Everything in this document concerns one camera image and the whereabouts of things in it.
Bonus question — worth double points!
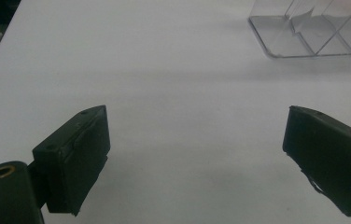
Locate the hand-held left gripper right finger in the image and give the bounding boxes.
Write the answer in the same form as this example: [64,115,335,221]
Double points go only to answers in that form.
[282,105,351,218]

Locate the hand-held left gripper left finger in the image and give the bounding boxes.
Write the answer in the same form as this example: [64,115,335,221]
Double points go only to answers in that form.
[32,105,111,217]

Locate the clear acrylic pen organizer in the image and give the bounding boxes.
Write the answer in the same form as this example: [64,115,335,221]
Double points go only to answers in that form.
[247,0,351,59]

